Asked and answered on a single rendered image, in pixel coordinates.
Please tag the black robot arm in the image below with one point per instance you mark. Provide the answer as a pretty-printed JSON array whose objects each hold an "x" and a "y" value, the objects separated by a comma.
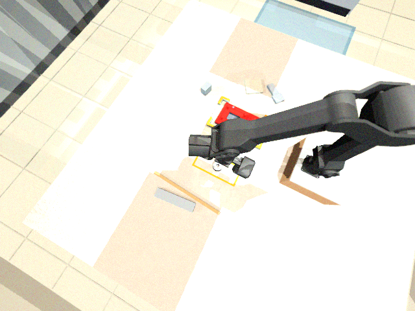
[{"x": 386, "y": 119}]

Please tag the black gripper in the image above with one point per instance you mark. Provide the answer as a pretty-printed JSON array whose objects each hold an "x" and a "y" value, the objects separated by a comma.
[{"x": 243, "y": 167}]

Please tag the black and grey wheel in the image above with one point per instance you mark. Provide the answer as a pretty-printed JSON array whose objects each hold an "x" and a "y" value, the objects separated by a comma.
[{"x": 217, "y": 168}]

